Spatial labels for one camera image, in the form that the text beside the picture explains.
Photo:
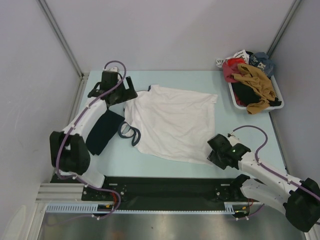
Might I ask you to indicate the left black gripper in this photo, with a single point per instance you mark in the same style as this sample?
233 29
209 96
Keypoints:
128 94

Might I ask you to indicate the blue denim printed garment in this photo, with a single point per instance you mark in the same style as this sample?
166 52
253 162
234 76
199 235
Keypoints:
261 61

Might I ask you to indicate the white slotted cable duct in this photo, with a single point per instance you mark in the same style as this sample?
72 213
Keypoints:
104 208

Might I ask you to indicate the navy tank top red trim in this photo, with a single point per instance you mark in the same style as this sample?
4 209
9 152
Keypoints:
103 131

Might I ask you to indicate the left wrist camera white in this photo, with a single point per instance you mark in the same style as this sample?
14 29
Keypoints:
114 69

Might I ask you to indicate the aluminium frame post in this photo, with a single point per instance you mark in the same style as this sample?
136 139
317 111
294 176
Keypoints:
293 10
45 8

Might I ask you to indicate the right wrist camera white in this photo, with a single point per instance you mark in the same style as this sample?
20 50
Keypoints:
232 139

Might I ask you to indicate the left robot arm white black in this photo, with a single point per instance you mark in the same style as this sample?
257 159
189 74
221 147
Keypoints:
68 150

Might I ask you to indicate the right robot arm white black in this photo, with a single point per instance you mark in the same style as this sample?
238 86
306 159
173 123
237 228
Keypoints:
298 200

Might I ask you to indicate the black garment in basket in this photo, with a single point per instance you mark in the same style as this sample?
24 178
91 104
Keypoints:
258 96

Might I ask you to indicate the right aluminium frame post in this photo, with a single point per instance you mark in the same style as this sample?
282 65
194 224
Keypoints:
293 10

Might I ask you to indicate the white tank top navy trim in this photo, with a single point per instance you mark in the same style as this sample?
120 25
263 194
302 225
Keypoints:
169 123

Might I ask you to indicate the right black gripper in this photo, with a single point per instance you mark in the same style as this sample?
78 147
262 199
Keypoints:
212 156

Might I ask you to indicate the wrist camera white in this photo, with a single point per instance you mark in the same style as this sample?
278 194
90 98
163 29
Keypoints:
114 69
232 139

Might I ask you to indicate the red pink garment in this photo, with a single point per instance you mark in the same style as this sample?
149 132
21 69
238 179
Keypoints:
230 67

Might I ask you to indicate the left aluminium frame post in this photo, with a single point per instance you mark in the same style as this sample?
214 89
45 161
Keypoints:
45 8

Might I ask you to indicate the tan brown garment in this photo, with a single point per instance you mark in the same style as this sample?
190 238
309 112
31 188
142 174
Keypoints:
253 76

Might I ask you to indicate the white printed garment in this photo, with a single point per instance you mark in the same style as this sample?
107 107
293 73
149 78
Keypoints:
242 54

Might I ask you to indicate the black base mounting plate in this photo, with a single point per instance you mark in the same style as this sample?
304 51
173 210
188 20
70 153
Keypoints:
169 193

